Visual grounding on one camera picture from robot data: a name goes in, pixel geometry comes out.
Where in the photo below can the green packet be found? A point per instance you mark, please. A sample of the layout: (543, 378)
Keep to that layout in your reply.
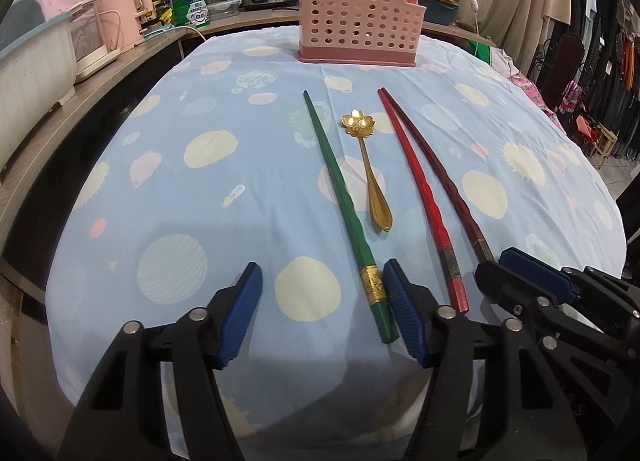
(190, 6)

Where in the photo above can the black metal chair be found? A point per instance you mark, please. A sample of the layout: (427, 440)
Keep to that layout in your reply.
(565, 61)

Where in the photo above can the pink electric kettle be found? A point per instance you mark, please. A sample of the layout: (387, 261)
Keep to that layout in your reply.
(122, 11)

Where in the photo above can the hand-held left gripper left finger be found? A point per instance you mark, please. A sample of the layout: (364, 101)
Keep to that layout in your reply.
(240, 316)

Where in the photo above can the green chopstick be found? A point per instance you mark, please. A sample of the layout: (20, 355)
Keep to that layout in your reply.
(343, 201)

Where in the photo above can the green and white cloth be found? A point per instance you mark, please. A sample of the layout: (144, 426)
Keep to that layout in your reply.
(482, 48)

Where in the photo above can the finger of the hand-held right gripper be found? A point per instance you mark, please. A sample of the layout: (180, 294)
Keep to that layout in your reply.
(540, 273)
(505, 286)

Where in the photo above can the glass food container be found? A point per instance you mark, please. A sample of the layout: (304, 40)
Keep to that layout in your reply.
(222, 8)

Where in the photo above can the dark maroon chopstick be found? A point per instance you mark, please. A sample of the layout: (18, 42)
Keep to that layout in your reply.
(480, 243)

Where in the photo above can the row of hanging clothes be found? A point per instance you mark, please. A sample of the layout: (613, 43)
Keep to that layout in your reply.
(610, 41)

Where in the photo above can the gold flower spoon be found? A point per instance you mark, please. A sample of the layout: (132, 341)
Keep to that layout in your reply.
(381, 211)

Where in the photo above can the red chopstick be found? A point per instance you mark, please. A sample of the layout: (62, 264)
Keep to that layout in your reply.
(425, 201)

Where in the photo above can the pink floral cloth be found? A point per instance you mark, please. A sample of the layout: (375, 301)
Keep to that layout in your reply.
(530, 91)

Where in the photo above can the small wooden stool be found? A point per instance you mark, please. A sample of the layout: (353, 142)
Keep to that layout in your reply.
(602, 136)

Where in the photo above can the white storage bin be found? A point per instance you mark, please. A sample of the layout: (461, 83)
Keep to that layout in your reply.
(30, 81)

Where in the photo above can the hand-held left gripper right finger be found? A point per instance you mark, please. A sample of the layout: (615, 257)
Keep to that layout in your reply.
(405, 316)

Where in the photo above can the blue planet print tablecloth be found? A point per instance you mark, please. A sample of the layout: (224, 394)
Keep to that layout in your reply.
(200, 216)

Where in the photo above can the pink perforated utensil holder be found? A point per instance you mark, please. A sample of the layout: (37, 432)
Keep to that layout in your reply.
(350, 16)

